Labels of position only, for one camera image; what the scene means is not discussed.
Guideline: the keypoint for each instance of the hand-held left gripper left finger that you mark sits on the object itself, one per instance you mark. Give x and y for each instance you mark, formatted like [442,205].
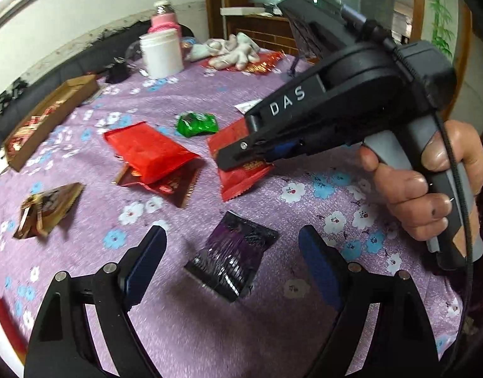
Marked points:
[149,262]

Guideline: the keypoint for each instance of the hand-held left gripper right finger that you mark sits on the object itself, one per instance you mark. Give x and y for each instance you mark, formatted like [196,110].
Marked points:
[316,260]

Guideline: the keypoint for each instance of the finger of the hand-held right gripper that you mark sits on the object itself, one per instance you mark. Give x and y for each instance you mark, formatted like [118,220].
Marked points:
[284,150]
[237,157]

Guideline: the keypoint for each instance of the red snack packet gold print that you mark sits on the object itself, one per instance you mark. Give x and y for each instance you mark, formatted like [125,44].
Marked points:
[241,181]

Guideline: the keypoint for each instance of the dark red foil snack packet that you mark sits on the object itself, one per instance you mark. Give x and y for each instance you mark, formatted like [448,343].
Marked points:
[168,189]

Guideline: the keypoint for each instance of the dark purple snack packet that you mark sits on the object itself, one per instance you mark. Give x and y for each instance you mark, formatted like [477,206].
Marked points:
[231,256]

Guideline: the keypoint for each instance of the bright red snack packet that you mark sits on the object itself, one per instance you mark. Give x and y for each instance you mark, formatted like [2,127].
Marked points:
[147,151]

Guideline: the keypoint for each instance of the brown snack packet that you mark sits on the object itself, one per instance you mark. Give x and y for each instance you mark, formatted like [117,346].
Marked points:
[48,208]

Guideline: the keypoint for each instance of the red gift box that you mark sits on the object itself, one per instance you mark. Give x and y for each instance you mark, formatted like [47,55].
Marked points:
[3,330]

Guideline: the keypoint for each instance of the person's right hand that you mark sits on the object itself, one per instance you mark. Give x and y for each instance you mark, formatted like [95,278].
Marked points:
[406,201]

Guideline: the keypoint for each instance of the purple floral tablecloth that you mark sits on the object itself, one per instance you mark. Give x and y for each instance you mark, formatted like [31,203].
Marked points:
[107,283]

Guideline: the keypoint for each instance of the white snack packet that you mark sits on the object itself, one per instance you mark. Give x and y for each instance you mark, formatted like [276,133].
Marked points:
[246,106]

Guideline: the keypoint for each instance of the green snack packet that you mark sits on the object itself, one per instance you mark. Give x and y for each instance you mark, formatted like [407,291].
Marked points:
[197,123]

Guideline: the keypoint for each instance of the red foil wrapper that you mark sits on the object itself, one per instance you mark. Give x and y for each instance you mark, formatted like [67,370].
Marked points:
[261,63]

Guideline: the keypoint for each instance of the white cloth gloves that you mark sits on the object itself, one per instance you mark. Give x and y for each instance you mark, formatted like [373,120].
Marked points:
[229,49]

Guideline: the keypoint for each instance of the white plastic jar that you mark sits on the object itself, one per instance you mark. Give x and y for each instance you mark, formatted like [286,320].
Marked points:
[161,53]

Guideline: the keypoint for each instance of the wooden cabinet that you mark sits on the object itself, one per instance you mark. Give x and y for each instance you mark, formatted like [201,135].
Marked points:
[257,12]

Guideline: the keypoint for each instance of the small black object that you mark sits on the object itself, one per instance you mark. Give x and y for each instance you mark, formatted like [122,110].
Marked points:
[117,73]

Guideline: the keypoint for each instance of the clear glass bowl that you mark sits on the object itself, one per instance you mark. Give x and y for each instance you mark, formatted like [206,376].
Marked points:
[133,51]

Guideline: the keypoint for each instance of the pink thermos bottle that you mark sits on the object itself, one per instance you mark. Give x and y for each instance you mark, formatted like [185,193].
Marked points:
[164,19]

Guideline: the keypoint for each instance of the long cardboard box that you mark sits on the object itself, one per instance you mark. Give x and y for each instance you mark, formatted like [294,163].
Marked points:
[48,118]

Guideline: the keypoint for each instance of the black sofa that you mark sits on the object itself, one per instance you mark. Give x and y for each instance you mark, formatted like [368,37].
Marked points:
[56,63]

